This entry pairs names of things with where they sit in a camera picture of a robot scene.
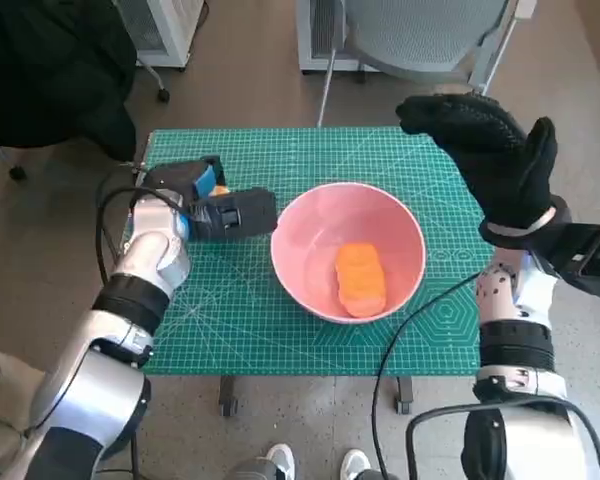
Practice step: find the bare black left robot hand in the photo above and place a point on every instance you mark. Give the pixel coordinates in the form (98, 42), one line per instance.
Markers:
(172, 177)

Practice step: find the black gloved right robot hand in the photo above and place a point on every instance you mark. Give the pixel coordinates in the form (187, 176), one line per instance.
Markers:
(500, 165)

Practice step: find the round toy bread bun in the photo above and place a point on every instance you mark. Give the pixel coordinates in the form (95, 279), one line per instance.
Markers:
(222, 190)

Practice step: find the pink bowl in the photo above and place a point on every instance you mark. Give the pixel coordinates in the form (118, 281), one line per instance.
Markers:
(305, 240)

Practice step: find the long toy bread loaf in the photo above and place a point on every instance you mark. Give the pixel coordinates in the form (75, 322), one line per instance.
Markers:
(360, 280)

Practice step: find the chair leg with caster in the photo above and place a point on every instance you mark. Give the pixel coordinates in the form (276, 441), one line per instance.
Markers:
(163, 95)

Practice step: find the green cutting mat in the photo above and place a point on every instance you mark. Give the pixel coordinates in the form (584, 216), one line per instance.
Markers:
(260, 160)

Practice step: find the white appliance with mesh grille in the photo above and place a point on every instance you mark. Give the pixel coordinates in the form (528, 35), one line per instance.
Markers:
(175, 30)

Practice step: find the black chair caster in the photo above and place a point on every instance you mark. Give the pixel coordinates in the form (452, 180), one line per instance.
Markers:
(18, 173)

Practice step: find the grey mesh office chair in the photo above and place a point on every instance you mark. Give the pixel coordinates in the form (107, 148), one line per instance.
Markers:
(415, 35)

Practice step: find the white appliance with dark grille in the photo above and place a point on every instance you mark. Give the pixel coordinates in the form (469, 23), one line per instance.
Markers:
(322, 30)

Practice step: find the black table leg with caster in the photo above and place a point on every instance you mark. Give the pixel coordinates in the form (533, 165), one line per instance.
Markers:
(404, 395)
(228, 395)

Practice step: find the white shoe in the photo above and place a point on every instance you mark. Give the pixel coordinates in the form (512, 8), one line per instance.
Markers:
(281, 458)
(355, 462)

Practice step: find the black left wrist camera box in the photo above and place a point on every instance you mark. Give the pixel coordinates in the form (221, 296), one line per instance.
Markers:
(240, 215)

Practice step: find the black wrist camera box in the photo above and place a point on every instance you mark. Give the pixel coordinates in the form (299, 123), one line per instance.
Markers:
(240, 215)
(590, 257)

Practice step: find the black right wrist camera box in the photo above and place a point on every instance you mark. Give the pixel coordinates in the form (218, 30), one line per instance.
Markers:
(590, 257)

